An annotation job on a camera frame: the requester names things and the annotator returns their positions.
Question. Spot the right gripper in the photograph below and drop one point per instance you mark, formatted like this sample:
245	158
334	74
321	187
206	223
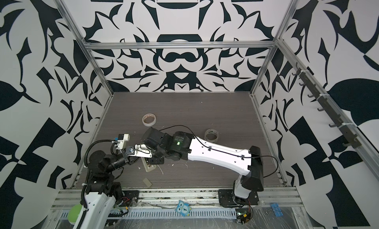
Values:
155	161

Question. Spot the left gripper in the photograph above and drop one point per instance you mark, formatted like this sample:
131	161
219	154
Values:
127	160

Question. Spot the grey battery cover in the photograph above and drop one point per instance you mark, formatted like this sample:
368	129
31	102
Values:
147	182

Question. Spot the white remote control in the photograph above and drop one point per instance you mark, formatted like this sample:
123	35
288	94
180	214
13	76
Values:
148	167

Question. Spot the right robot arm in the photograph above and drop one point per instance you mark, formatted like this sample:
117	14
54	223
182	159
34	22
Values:
182	145

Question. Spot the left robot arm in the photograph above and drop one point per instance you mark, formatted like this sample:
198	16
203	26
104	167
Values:
101	193

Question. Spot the white masking tape roll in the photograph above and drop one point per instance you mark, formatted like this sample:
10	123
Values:
149	119

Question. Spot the clear tape roll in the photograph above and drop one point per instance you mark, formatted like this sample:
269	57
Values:
211	135

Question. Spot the green push button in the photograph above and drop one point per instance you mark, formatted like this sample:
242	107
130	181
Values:
74	214

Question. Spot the small electronics board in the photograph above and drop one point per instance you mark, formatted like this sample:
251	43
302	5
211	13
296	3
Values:
244	215

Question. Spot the blue tape piece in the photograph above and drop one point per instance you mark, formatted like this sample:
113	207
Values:
276	210

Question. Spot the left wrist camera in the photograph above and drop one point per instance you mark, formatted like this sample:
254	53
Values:
121	141

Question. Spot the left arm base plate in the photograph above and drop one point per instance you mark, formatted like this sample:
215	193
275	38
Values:
129	198

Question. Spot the white slotted cable duct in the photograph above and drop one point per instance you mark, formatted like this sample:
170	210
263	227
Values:
197	213

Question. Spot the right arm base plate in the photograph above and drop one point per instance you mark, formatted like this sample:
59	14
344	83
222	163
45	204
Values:
229	200

